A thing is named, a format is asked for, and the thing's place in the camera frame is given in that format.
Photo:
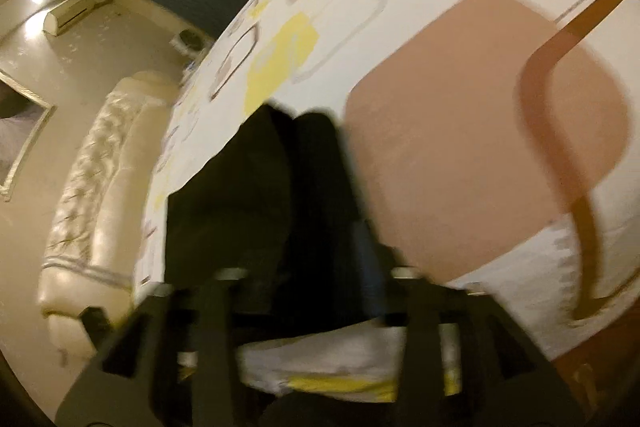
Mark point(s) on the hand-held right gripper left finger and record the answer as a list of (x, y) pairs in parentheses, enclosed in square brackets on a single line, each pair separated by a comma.
[(220, 322)]

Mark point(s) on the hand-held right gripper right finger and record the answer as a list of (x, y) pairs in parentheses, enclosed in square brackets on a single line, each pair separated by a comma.
[(372, 262)]

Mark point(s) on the black pants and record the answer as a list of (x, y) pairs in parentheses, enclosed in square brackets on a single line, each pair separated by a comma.
[(235, 207)]

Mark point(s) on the bed with patterned sheet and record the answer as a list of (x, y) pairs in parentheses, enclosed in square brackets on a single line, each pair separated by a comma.
[(450, 157)]

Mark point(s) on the cream tufted headboard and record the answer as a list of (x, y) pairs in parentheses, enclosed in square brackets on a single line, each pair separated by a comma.
[(100, 207)]

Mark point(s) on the white air conditioner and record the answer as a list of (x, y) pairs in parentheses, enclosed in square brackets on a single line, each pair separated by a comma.
[(72, 9)]

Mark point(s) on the framed wall picture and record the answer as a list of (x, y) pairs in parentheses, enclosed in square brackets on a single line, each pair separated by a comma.
[(37, 127)]

